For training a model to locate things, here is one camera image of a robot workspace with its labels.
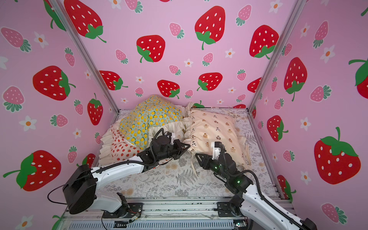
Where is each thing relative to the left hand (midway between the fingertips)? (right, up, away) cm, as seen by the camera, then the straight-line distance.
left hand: (193, 145), depth 75 cm
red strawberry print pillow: (-52, -5, +16) cm, 54 cm away
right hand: (+1, -6, -2) cm, 6 cm away
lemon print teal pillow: (-24, +20, +12) cm, 34 cm away
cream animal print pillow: (+7, +10, +16) cm, 20 cm away
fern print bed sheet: (-4, -20, +11) cm, 24 cm away
